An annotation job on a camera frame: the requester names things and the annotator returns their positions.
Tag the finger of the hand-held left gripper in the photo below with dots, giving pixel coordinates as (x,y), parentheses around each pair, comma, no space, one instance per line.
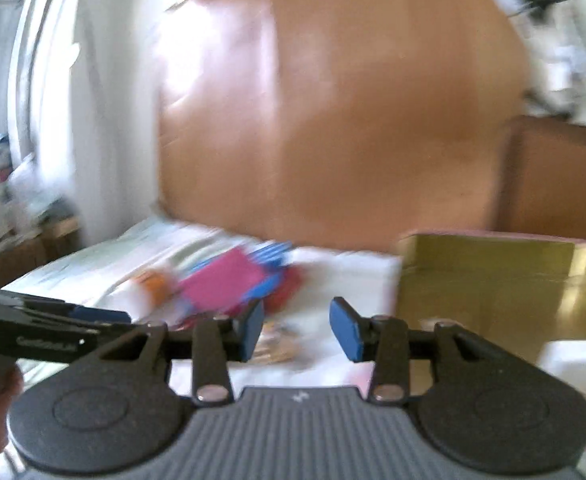
(48,332)

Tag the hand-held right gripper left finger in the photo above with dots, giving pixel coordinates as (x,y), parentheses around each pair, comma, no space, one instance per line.
(253,327)

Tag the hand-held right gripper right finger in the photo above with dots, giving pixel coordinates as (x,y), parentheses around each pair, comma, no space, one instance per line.
(345,327)

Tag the printed picture card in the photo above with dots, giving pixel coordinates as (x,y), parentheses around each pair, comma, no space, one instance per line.
(273,349)

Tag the red box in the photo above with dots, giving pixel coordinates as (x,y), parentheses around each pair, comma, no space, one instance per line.
(287,287)

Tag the pink box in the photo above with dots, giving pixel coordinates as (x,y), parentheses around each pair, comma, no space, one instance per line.
(220,280)

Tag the blue polka dot headband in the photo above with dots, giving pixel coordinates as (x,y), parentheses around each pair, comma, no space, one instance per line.
(273,256)

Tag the white plastic bottle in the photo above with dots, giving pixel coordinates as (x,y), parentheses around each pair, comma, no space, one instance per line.
(145,290)

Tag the gold tin box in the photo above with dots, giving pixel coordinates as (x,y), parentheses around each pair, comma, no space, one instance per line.
(498,285)

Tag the brown cardboard box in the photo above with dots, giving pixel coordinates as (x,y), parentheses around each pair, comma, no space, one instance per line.
(28,255)

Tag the pile of papers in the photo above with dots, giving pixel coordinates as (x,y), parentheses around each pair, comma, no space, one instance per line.
(20,190)

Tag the brown storage box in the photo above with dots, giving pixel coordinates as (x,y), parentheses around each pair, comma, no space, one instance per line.
(558,180)

